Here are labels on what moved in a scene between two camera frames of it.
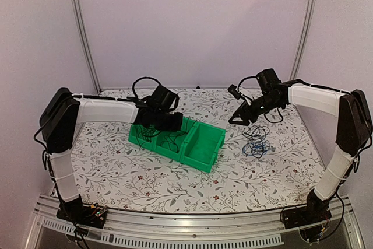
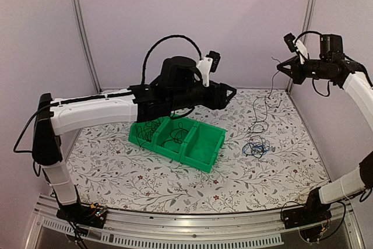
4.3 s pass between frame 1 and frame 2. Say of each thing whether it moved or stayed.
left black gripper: moved
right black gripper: moved
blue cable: stayed
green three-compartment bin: stayed
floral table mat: stayed
